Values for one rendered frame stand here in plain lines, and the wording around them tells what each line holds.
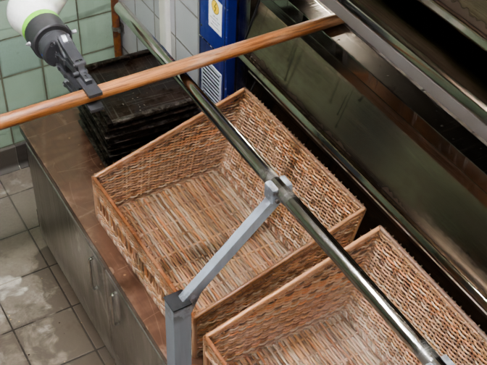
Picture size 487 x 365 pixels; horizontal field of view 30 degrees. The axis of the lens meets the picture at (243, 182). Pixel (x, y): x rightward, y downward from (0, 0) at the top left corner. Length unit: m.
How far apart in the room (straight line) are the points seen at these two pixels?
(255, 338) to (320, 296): 0.18
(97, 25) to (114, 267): 1.24
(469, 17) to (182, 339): 0.84
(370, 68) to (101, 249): 0.87
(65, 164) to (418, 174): 1.11
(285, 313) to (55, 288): 1.18
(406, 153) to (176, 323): 0.63
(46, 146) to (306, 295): 0.99
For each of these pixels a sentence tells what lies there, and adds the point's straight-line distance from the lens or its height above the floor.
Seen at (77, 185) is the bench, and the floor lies 0.58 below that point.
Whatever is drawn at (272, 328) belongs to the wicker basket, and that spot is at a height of 0.65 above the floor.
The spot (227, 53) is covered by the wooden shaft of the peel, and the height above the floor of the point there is 1.20.
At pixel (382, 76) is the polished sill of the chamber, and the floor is 1.18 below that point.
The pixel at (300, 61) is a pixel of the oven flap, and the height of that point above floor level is 1.04.
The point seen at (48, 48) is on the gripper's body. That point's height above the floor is 1.21.
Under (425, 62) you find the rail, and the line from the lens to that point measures 1.59.
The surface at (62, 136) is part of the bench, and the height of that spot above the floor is 0.58.
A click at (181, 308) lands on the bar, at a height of 0.95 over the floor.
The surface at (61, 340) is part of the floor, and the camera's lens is 2.95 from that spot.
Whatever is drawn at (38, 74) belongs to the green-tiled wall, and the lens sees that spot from 3.35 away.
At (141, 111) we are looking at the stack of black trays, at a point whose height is 0.78.
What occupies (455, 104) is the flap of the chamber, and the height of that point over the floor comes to 1.41.
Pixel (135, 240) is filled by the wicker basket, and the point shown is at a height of 0.72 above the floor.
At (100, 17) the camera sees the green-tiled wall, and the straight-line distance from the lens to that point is 3.32.
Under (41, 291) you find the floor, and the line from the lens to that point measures 3.09.
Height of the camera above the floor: 2.33
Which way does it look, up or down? 43 degrees down
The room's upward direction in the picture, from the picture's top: 3 degrees clockwise
